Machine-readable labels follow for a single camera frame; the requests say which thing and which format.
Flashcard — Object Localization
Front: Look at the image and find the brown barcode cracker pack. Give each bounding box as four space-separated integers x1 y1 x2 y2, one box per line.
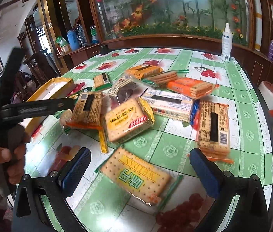
66 92 103 130

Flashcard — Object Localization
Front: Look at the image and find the orange barcode cracker pack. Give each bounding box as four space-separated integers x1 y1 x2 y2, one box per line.
196 101 234 164

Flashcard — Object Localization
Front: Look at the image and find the WEIDAN yellow cracker pack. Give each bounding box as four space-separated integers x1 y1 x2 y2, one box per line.
96 147 183 213

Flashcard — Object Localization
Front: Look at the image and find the yellow red cracker pack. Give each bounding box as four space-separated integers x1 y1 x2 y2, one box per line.
102 97 155 146

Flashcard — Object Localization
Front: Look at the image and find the clear dried plum packet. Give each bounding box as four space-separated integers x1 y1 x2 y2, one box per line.
108 75 148 108

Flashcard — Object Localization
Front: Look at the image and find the white blue cracker pack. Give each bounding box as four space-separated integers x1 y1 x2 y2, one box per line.
141 89 195 123

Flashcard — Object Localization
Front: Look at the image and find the orange sandwich cracker pack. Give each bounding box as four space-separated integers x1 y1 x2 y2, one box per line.
166 77 219 100

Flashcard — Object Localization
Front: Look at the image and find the orange snack pack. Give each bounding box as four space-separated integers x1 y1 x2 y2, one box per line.
125 64 163 80

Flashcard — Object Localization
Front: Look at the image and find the long green cracker pack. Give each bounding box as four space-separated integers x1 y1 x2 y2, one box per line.
93 72 112 91

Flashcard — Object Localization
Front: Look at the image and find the person's left hand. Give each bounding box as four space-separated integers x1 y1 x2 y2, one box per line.
0 132 31 200

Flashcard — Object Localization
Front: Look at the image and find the yellow rimmed white tray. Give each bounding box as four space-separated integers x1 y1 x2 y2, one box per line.
21 77 76 136

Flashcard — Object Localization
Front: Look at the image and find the dark wooden chair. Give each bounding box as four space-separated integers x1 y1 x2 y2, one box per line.
23 48 61 86

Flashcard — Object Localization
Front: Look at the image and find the wooden side cabinet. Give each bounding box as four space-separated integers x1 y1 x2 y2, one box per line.
56 42 102 74

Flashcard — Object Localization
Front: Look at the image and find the green snack bag on shelf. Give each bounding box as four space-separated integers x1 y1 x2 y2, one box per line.
56 36 69 47

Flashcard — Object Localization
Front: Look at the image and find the blue thermos bottle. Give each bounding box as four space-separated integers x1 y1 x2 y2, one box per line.
67 29 80 51

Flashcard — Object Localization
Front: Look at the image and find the white red stool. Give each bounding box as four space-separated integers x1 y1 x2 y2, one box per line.
259 81 273 117

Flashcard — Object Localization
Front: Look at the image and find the small black cup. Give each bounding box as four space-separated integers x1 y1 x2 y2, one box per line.
99 44 111 55

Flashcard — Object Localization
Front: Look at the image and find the floral glass partition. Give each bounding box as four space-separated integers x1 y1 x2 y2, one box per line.
95 0 249 46

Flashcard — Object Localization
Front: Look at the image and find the white spray bottle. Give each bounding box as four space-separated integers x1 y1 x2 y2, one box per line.
221 23 233 62

